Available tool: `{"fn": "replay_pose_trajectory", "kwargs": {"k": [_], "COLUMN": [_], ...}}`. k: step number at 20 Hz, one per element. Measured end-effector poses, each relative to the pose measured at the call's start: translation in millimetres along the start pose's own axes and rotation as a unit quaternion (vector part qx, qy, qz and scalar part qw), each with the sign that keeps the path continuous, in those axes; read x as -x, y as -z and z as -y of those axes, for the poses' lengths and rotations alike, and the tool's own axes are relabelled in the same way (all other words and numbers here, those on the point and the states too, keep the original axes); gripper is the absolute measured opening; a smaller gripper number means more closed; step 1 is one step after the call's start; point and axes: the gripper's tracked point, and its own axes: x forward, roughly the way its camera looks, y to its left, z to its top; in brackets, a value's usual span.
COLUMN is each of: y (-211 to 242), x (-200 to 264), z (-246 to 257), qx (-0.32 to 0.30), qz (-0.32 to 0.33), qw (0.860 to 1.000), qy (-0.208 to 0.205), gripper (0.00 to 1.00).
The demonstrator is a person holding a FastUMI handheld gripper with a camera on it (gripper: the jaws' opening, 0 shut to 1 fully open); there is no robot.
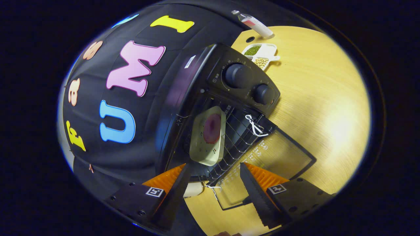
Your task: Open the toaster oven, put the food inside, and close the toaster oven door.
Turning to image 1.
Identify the black backdrop cloth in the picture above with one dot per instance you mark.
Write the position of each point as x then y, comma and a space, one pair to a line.
157, 98

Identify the clear plastic bottle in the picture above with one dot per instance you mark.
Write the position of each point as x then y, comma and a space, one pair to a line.
259, 28

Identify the round pink ham slice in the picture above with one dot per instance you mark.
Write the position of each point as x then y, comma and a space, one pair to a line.
211, 127

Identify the pile of green beans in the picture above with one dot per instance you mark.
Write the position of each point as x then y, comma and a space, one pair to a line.
252, 50

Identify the black toaster oven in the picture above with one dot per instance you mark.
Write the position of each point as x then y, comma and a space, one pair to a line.
213, 65

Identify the white divided dish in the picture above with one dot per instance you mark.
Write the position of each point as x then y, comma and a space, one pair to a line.
269, 50

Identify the pile of yellow soybeans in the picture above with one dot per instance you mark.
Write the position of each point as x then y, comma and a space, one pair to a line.
261, 62

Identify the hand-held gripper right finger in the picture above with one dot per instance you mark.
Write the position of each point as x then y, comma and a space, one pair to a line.
254, 196

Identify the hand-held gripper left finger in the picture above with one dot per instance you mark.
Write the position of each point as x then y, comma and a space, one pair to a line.
174, 203

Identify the cream cherry print plate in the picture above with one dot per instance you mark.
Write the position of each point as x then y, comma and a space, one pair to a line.
203, 154

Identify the white bread toaster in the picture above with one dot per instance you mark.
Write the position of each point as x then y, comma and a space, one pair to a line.
193, 190

